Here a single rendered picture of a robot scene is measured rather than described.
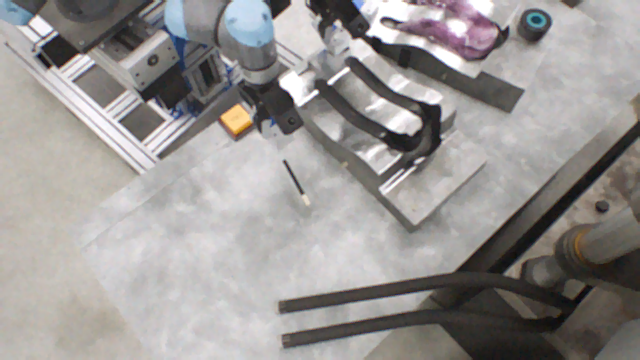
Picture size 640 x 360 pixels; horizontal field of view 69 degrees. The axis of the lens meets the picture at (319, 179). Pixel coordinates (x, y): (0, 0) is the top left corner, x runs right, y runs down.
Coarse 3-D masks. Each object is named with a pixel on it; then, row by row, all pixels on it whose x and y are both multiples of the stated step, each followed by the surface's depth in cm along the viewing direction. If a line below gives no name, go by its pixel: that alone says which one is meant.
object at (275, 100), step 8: (272, 88) 91; (280, 88) 91; (264, 96) 90; (272, 96) 91; (280, 96) 91; (264, 104) 92; (272, 104) 91; (280, 104) 91; (288, 104) 92; (272, 112) 91; (280, 112) 91; (288, 112) 92; (296, 112) 92; (280, 120) 91; (288, 120) 91; (296, 120) 92; (280, 128) 93; (288, 128) 92; (296, 128) 92
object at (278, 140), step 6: (270, 126) 108; (276, 126) 106; (276, 132) 106; (270, 138) 107; (276, 138) 105; (282, 138) 106; (288, 138) 108; (294, 138) 110; (276, 144) 106; (282, 144) 108; (288, 144) 110; (276, 150) 109
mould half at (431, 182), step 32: (320, 64) 122; (384, 64) 122; (320, 96) 118; (352, 96) 118; (416, 96) 113; (320, 128) 115; (352, 128) 113; (416, 128) 108; (448, 128) 115; (352, 160) 111; (384, 160) 105; (448, 160) 112; (480, 160) 112; (384, 192) 109; (416, 192) 109; (448, 192) 109; (416, 224) 107
